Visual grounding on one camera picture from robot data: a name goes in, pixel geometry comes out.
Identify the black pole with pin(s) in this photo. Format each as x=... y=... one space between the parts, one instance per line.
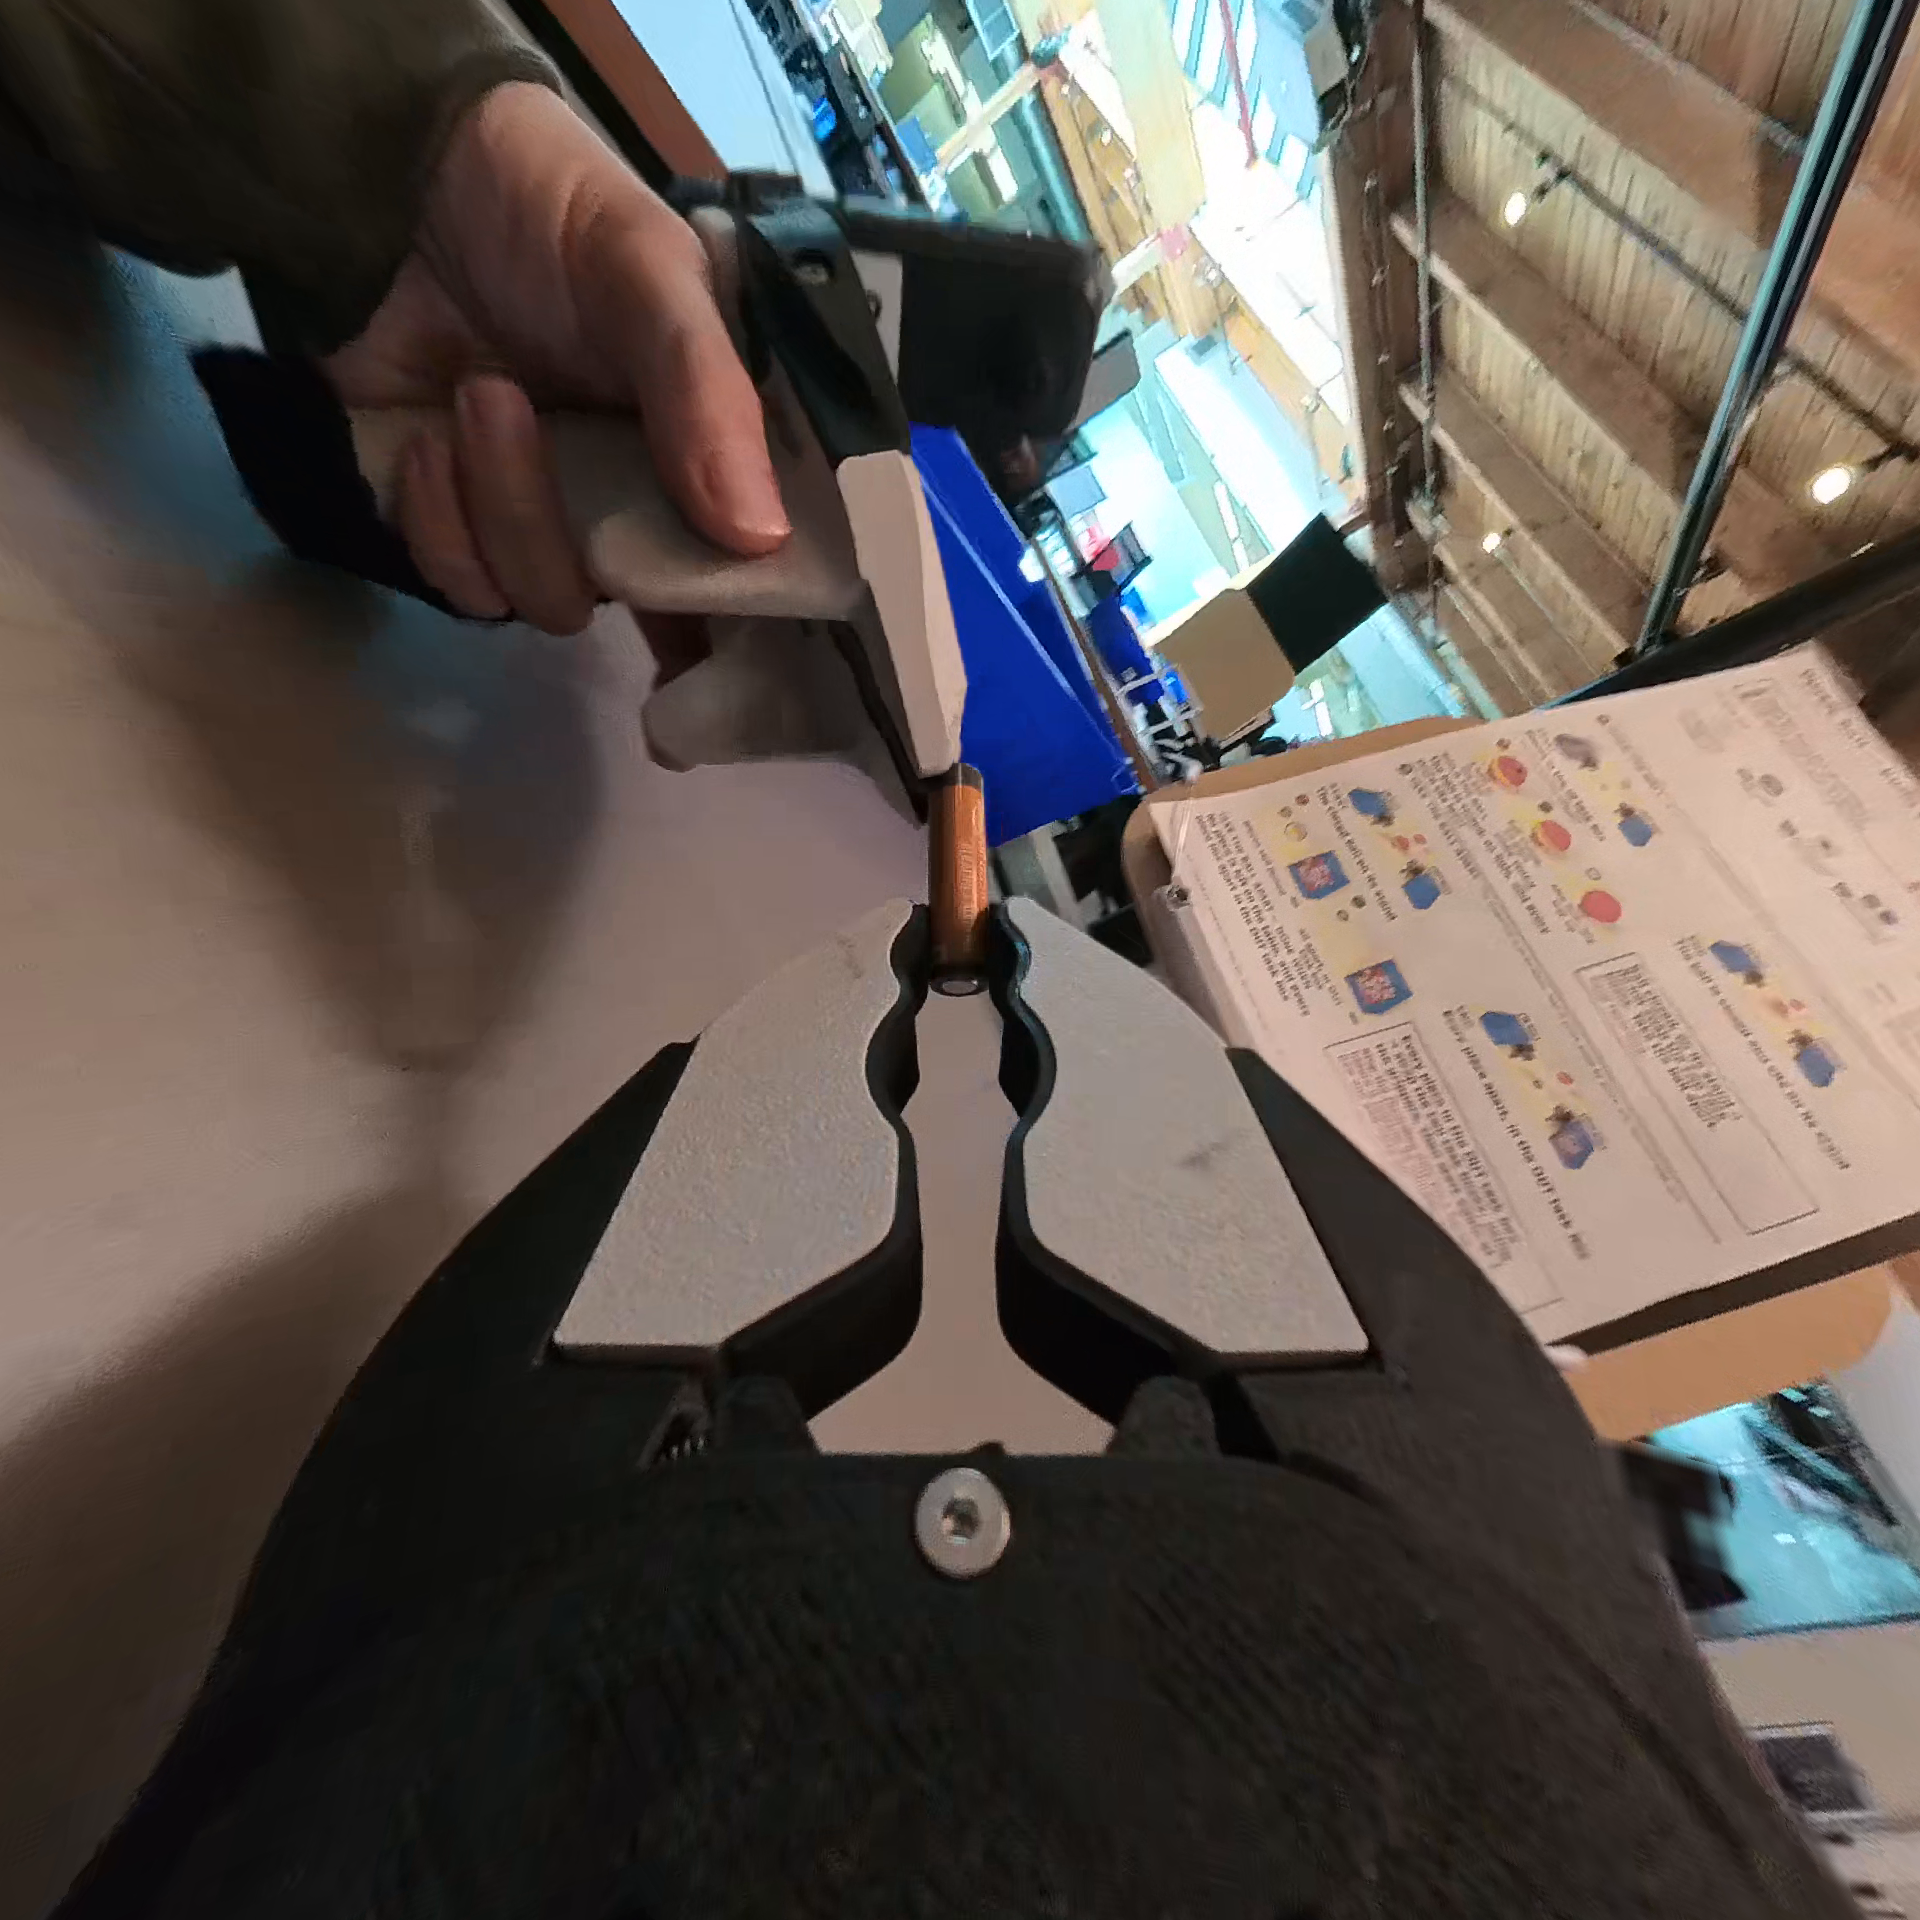
x=1769 y=623

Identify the person's left hand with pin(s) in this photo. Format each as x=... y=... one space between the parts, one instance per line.
x=569 y=284

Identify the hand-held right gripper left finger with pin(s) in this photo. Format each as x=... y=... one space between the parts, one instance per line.
x=749 y=1184

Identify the person's left forearm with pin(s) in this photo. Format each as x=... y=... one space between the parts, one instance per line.
x=226 y=135

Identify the black panel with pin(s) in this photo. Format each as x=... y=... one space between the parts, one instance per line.
x=1320 y=592

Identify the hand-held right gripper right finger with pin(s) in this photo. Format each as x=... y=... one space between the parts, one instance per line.
x=1169 y=1184

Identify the printed instruction sheet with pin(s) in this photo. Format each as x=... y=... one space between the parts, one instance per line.
x=1576 y=976

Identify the instruction sheet on stand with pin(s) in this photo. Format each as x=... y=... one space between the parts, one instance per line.
x=1726 y=1365

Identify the blue plastic bin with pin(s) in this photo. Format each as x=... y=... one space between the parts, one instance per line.
x=1020 y=704

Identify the orange black battery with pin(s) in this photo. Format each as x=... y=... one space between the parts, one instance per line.
x=957 y=870

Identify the black ceiling track rail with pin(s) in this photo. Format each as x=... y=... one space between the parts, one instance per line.
x=1769 y=315

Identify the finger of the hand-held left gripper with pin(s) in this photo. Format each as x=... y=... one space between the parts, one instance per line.
x=908 y=615

